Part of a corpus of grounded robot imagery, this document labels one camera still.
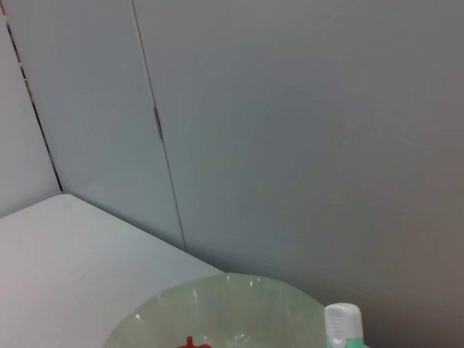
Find translucent green wavy fruit plate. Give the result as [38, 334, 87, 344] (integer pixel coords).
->
[103, 273, 327, 348]

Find mint green utility knife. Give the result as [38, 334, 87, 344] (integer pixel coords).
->
[323, 302, 363, 348]

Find red-orange fruit with stem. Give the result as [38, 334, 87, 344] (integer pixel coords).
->
[175, 335, 213, 348]

